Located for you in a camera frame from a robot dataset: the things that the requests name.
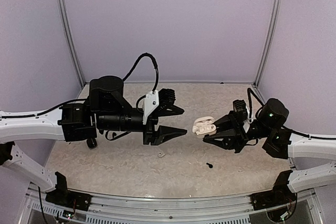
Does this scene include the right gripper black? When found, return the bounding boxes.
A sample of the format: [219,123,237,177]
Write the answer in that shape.
[201,111,272,154]

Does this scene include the white earbud charging case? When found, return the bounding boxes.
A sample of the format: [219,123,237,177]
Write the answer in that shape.
[192,116,216,137]

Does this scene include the black earbud charging case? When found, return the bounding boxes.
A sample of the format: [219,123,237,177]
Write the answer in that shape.
[86,138,98,149]

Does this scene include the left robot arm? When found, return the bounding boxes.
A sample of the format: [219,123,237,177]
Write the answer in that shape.
[1,76,187,206]

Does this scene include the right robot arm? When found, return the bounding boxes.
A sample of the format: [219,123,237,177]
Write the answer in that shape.
[203,98,335,205]

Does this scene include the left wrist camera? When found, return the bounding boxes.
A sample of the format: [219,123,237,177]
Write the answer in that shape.
[143,88,176,125]

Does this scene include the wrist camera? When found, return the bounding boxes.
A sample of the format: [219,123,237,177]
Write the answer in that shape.
[143,88,176,125]
[233,100,250,123]

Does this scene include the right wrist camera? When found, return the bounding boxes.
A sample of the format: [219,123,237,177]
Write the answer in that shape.
[233,100,250,123]

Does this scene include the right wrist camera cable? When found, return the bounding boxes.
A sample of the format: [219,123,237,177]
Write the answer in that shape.
[246,87,265,120]

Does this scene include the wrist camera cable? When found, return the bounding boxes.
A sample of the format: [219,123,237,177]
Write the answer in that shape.
[246,87,265,120]
[122,52,160,93]

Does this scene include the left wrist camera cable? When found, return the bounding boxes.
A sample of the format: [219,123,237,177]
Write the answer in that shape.
[122,52,160,93]

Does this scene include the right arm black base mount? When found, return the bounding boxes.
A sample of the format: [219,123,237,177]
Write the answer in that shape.
[250,170,297,210]

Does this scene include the aluminium front rail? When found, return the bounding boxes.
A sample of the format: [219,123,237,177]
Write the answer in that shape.
[18,182,323,224]

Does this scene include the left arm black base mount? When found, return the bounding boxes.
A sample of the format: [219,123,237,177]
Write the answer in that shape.
[46,172,92,211]

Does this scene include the right aluminium frame post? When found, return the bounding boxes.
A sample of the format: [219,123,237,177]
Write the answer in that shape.
[254,0,281,89]

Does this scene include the aluminium frame post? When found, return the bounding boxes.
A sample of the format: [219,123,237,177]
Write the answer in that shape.
[254,0,281,89]
[57,0,86,88]

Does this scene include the left aluminium frame post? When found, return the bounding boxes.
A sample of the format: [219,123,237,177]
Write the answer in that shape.
[57,0,86,88]

